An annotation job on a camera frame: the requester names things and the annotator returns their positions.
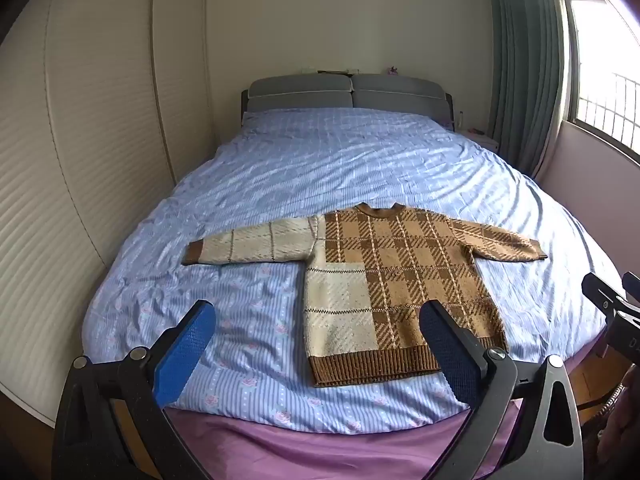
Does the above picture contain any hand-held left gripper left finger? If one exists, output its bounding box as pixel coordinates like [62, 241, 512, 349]
[51, 300, 217, 480]

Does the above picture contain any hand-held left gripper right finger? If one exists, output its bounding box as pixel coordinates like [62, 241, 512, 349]
[419, 301, 584, 480]

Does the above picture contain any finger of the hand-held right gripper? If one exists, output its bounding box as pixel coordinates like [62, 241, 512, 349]
[622, 272, 640, 307]
[581, 272, 627, 320]

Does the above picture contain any brown cream plaid knit sweater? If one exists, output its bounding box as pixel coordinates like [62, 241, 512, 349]
[181, 202, 549, 388]

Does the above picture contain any purple bed sheet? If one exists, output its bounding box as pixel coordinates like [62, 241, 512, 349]
[162, 355, 601, 480]

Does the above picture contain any white nightstand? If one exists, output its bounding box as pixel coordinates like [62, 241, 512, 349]
[457, 129, 501, 155]

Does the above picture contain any cream sliding door wardrobe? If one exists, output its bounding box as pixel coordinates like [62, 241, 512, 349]
[0, 0, 218, 428]

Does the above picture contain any bed with blue floral sheet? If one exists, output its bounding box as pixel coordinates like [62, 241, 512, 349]
[82, 107, 623, 435]

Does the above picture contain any window with metal bars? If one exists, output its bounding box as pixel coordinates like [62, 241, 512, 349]
[562, 0, 640, 156]

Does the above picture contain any green curtain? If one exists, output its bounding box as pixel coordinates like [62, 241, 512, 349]
[486, 0, 571, 181]

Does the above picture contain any dark bed headboard frame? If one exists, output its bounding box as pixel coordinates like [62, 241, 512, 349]
[241, 89, 456, 133]

